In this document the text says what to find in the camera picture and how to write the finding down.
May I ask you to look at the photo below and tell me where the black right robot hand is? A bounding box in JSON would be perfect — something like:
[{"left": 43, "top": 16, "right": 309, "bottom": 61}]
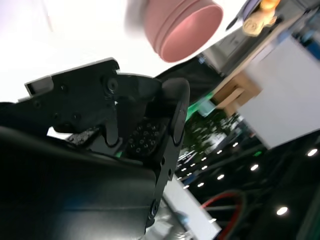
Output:
[{"left": 0, "top": 57, "right": 190, "bottom": 240}]

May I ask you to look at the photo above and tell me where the green leafy plant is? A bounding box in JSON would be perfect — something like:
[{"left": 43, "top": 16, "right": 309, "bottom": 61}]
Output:
[{"left": 184, "top": 112, "right": 251, "bottom": 156}]

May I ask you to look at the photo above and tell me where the mint green cup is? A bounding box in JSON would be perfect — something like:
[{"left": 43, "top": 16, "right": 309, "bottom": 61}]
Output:
[{"left": 199, "top": 99, "right": 216, "bottom": 117}]

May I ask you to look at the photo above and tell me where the green covered table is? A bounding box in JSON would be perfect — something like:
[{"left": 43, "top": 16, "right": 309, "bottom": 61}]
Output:
[{"left": 154, "top": 56, "right": 227, "bottom": 107}]

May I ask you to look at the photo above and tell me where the light wooden table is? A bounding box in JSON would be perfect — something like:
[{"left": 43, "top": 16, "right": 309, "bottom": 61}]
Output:
[{"left": 212, "top": 14, "right": 286, "bottom": 111}]

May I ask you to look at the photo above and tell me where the white drawer cabinet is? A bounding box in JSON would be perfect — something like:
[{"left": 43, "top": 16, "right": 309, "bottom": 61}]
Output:
[{"left": 202, "top": 24, "right": 251, "bottom": 76}]

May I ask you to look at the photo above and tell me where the black round table grommet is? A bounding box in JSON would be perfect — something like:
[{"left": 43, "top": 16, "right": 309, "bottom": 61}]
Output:
[{"left": 225, "top": 16, "right": 238, "bottom": 31}]

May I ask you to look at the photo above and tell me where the white partition panel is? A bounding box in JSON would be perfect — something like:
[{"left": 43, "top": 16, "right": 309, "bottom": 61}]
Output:
[{"left": 241, "top": 32, "right": 320, "bottom": 149}]

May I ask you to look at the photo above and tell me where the pale yellow rose toy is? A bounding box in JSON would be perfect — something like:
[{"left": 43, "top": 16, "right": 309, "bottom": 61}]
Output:
[{"left": 242, "top": 9, "right": 277, "bottom": 37}]

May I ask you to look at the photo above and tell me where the purple plate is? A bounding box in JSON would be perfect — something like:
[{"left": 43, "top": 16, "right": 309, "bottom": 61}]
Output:
[{"left": 234, "top": 0, "right": 262, "bottom": 23}]

